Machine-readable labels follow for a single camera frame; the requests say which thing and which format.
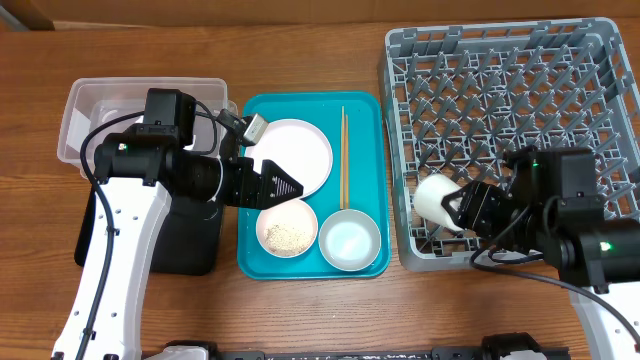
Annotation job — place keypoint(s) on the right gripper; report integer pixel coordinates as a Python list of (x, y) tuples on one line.
[(477, 197)]

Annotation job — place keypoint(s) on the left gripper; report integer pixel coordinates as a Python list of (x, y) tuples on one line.
[(264, 185)]

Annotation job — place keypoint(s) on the small white cup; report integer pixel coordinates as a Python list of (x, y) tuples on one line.
[(428, 197)]

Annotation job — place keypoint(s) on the white round plate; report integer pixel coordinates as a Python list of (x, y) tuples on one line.
[(299, 148)]

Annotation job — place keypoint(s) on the pink bowl with rice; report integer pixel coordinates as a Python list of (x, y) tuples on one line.
[(287, 230)]

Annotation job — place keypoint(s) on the grey metal bowl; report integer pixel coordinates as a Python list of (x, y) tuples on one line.
[(350, 240)]

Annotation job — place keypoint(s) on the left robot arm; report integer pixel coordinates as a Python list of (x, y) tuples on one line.
[(175, 146)]

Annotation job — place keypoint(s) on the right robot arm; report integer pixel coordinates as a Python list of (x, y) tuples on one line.
[(554, 217)]

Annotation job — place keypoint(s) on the wooden chopstick left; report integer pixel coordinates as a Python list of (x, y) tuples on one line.
[(342, 161)]

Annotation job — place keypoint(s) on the wooden chopstick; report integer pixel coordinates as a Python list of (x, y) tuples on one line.
[(342, 161), (346, 162)]

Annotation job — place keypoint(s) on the wooden chopstick right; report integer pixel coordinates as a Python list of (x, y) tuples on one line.
[(346, 162)]

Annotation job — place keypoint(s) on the teal serving tray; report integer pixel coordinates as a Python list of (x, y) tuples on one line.
[(367, 181)]

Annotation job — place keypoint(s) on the black tray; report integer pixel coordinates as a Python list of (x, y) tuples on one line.
[(188, 240)]

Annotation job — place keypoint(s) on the grey dish rack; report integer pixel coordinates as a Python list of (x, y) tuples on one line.
[(456, 98)]

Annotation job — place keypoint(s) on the clear plastic bin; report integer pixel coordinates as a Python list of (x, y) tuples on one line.
[(95, 101)]

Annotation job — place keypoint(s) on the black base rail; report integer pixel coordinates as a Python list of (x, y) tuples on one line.
[(502, 346)]

